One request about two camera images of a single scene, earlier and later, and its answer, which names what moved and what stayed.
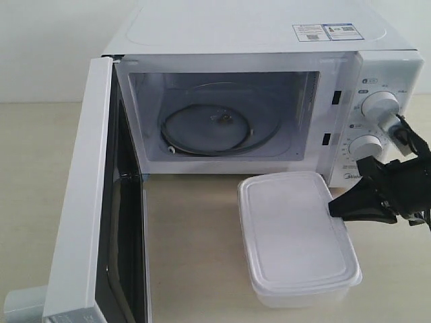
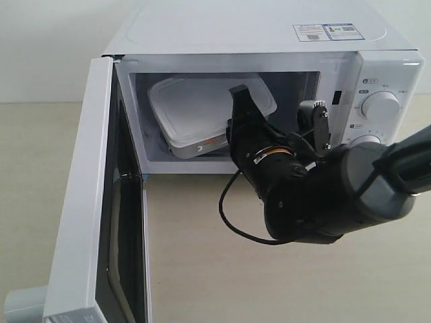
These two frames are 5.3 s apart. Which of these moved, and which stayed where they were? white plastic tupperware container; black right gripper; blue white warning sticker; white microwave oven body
Moved: white plastic tupperware container; black right gripper
Stayed: white microwave oven body; blue white warning sticker
